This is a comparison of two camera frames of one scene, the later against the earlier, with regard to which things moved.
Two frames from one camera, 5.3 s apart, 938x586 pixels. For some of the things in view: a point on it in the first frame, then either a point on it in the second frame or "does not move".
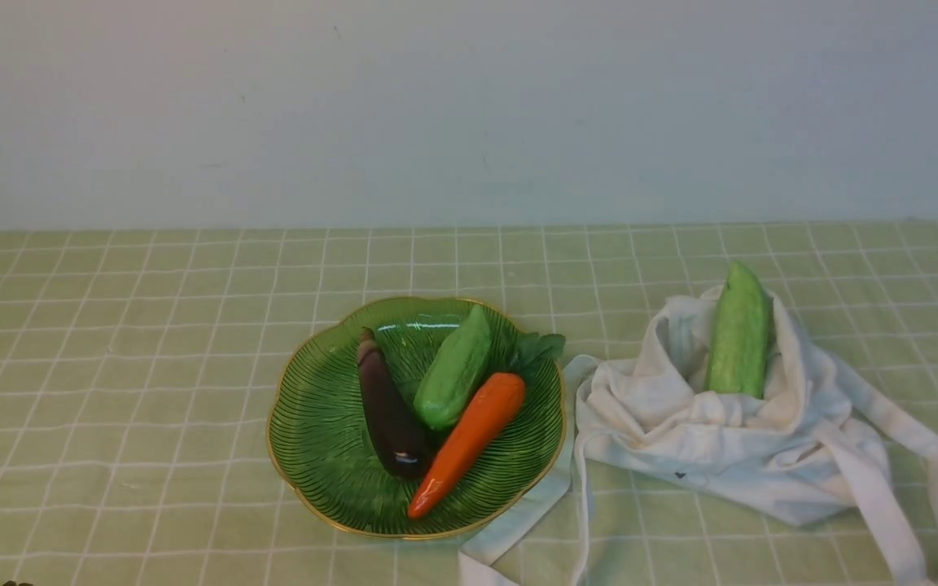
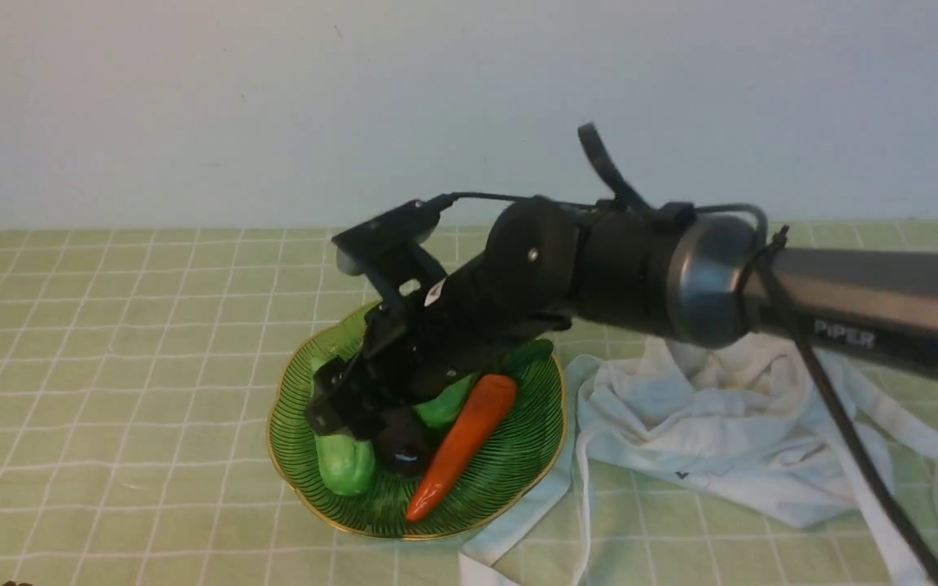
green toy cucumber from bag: (742, 335) -> (347, 465)
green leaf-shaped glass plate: (323, 450) does not move
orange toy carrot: (464, 438) does not move
